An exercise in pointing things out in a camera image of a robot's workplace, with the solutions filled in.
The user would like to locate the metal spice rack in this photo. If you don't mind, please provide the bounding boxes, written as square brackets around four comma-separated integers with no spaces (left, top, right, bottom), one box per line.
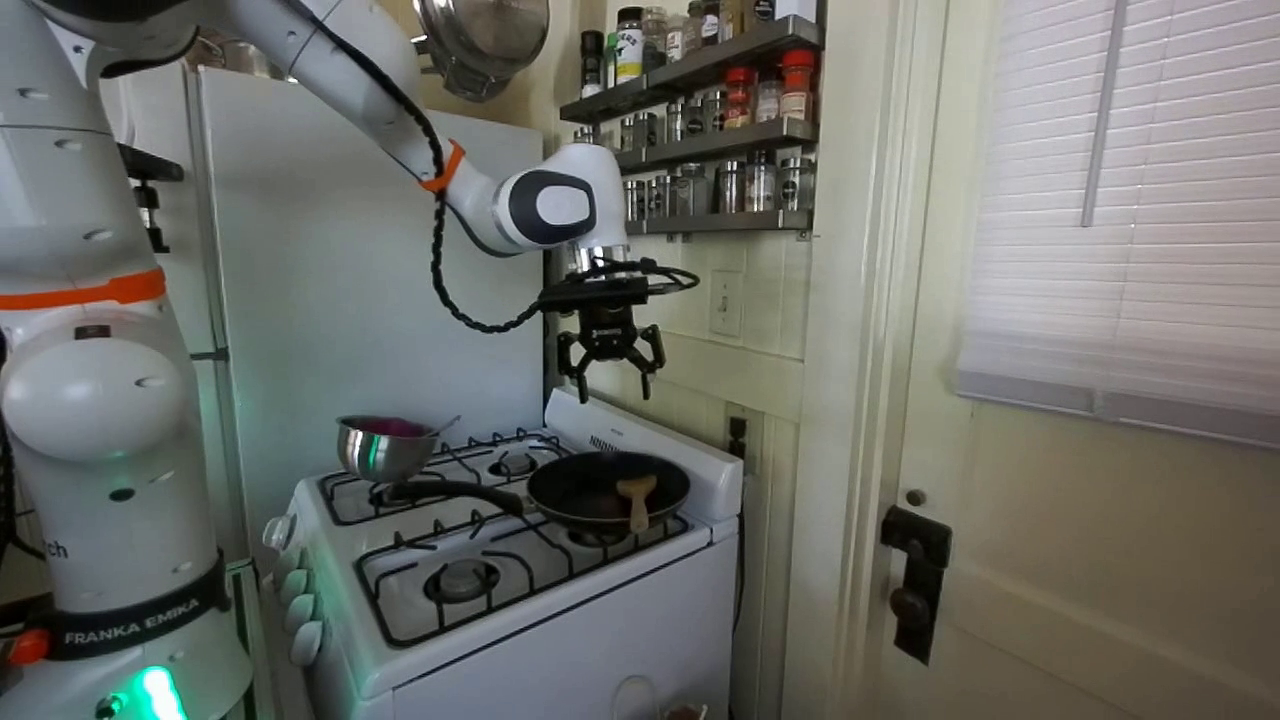
[556,13,825,243]

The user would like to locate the round gas burner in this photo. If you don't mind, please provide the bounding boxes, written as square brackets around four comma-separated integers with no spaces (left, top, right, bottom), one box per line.
[420,554,505,609]
[488,448,543,484]

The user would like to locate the white gas stove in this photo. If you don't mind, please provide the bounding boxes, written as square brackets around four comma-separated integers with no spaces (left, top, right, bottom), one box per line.
[255,384,750,720]

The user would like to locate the white wall outlet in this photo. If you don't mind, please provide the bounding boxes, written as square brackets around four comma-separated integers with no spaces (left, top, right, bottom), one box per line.
[710,266,746,338]

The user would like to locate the silver bowl magenta inside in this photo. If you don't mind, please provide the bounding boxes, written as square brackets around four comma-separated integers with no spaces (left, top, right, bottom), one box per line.
[333,412,446,487]

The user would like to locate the white window blind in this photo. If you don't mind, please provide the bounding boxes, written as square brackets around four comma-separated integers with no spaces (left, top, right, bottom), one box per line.
[952,0,1280,456]

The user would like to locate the black stove grate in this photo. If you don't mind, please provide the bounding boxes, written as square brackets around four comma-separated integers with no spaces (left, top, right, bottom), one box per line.
[352,505,695,652]
[315,430,572,532]

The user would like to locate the black frying pan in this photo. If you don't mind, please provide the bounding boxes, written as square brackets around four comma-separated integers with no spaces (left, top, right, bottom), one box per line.
[368,448,695,532]

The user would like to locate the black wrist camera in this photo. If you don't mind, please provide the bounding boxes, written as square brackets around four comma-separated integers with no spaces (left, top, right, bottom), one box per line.
[538,263,674,308]

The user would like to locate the white label jar black cap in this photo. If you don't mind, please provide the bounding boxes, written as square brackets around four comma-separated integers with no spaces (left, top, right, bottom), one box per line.
[607,3,652,88]

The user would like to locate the small orange strap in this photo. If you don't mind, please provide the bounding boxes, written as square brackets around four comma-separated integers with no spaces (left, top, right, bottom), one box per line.
[420,134,472,200]

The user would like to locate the glass spice jar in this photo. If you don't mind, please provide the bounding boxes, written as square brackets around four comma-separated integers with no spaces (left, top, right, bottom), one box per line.
[739,152,779,217]
[776,144,819,222]

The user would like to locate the red round button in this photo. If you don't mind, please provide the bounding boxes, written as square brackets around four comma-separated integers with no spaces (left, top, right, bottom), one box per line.
[0,625,57,673]

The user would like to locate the white refrigerator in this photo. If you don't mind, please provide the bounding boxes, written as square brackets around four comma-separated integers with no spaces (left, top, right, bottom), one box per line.
[96,55,553,536]

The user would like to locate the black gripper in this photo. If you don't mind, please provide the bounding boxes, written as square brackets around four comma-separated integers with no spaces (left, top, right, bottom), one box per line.
[553,296,674,402]

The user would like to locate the hanging steel pot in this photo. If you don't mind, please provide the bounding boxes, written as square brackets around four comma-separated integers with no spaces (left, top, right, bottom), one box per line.
[412,0,556,108]

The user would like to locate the cream panelled door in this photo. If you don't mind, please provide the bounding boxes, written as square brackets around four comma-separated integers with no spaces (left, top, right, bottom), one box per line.
[852,0,1280,720]

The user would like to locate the white blind wand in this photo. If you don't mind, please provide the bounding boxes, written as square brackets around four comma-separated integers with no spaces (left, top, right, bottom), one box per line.
[1075,0,1135,230]

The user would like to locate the wide orange strap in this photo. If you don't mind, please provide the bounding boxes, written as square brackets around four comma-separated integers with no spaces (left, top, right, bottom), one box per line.
[0,266,172,318]

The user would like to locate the dark spice jar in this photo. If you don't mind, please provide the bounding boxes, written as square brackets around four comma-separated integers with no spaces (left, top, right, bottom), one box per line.
[578,26,607,99]

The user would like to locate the red spice jar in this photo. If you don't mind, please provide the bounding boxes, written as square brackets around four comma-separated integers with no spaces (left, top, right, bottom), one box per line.
[779,49,819,132]
[722,65,760,134]

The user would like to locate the black door lock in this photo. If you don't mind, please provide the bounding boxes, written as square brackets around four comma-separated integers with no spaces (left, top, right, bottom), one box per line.
[876,501,960,667]

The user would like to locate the black bracket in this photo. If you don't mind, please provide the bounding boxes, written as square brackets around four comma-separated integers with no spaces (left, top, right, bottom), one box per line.
[118,139,190,256]

